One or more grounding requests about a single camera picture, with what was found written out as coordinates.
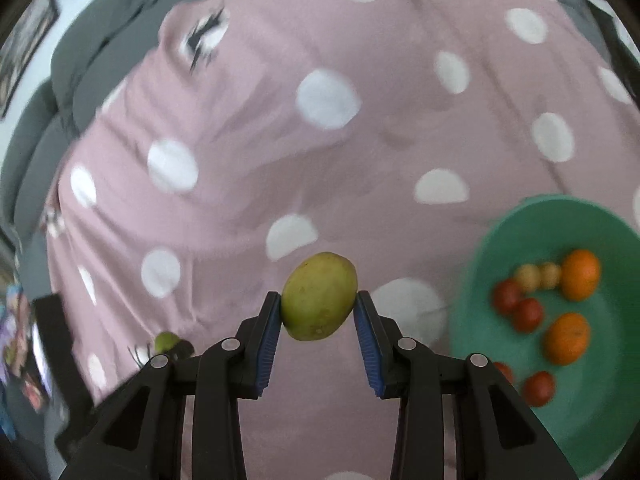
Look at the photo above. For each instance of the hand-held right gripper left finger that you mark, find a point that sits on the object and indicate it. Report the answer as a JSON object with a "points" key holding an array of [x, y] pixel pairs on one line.
{"points": [[267, 345]]}

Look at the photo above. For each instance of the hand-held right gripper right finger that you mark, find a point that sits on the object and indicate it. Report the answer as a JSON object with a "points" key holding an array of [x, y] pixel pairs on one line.
{"points": [[367, 345]]}

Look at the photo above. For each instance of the green mango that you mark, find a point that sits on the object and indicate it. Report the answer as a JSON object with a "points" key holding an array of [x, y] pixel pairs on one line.
{"points": [[320, 296]]}

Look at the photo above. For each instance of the red tomato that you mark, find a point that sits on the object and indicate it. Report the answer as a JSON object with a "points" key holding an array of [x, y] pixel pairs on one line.
{"points": [[504, 372], [539, 388], [528, 315], [506, 296]]}

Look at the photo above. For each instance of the small yellow-green fruit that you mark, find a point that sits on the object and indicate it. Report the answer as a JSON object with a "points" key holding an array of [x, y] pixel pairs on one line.
{"points": [[527, 276]]}

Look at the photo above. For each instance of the small orange-yellow fruit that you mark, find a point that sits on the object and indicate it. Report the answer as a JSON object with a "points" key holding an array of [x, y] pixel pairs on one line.
{"points": [[551, 275]]}

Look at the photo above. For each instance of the orange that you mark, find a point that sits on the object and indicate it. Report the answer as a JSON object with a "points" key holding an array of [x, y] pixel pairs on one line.
{"points": [[580, 275], [567, 338]]}

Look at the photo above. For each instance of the green bowl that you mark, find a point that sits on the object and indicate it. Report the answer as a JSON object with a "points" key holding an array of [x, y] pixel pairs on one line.
{"points": [[600, 410]]}

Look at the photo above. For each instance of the small green lime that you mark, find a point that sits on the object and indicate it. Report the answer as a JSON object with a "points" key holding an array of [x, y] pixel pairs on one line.
{"points": [[165, 341]]}

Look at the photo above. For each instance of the pink polka-dot blanket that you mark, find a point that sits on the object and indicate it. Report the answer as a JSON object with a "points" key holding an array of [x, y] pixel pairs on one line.
{"points": [[350, 160]]}

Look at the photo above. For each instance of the black stand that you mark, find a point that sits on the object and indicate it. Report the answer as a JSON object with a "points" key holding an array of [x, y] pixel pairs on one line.
{"points": [[60, 370]]}

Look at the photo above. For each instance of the grey sofa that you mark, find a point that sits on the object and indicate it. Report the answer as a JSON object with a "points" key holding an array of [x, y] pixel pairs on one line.
{"points": [[85, 60]]}

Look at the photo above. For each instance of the colourful wall poster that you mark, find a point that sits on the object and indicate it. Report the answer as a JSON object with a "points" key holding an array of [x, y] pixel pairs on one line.
{"points": [[15, 360]]}

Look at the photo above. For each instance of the framed wall picture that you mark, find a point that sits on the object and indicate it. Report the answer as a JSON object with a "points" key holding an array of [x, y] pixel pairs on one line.
{"points": [[25, 50]]}

